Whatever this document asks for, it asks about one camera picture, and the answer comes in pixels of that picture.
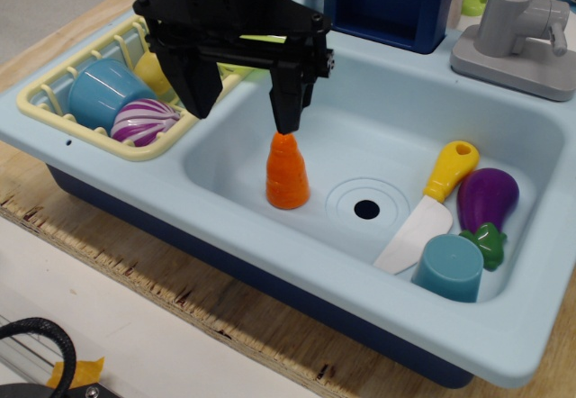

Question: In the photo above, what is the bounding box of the purple white toy onion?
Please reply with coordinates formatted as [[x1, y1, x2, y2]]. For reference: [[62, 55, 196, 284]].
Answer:
[[111, 98, 181, 147]]

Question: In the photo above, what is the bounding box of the cream yellow dish rack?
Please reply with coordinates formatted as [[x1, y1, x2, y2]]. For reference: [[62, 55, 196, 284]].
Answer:
[[16, 14, 253, 162]]

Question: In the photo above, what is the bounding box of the wooden board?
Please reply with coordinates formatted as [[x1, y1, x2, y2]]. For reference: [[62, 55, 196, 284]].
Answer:
[[1, 0, 575, 397]]

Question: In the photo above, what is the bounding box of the blue cup in rack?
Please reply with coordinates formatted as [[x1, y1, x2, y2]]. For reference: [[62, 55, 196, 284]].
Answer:
[[67, 59, 157, 131]]

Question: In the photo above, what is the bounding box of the light blue toy sink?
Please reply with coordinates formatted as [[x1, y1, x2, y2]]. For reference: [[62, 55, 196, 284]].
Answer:
[[1, 32, 575, 387]]

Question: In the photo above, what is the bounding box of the purple toy eggplant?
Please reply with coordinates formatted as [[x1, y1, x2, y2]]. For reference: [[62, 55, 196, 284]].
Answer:
[[456, 168, 519, 271]]

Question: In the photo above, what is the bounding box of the dark blue box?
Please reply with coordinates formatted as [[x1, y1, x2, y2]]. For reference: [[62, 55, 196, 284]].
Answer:
[[324, 0, 452, 54]]

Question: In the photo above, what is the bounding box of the green toy object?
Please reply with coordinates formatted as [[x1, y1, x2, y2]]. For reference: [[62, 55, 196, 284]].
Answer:
[[462, 0, 487, 17]]

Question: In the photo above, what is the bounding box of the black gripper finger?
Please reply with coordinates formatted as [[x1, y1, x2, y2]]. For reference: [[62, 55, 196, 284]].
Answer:
[[152, 42, 223, 119], [269, 62, 316, 135]]

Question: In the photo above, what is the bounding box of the orange toy carrot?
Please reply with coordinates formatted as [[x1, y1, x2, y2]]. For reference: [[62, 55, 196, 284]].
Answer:
[[265, 132, 311, 210]]

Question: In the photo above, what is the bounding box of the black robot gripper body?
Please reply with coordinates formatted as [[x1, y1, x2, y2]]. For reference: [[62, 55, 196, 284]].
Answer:
[[133, 0, 334, 78]]

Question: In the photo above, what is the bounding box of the grey toy faucet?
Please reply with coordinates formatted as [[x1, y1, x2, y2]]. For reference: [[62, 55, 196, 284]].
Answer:
[[450, 0, 575, 102]]

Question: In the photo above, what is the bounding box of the yellow tape piece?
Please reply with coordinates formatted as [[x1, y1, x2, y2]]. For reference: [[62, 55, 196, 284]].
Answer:
[[46, 357, 105, 389]]

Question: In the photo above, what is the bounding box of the blue cup in sink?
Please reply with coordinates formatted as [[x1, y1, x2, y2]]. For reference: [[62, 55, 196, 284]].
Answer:
[[411, 234, 483, 303]]

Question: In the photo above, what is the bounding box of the yellow toy fruit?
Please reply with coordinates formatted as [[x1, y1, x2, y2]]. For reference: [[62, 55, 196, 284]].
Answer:
[[133, 51, 171, 95]]

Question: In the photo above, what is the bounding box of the yellow handled toy knife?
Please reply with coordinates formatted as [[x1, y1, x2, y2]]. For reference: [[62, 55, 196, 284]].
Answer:
[[373, 140, 480, 275]]

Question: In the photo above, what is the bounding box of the black cable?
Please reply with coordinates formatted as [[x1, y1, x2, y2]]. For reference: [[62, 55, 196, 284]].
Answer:
[[0, 318, 77, 398]]

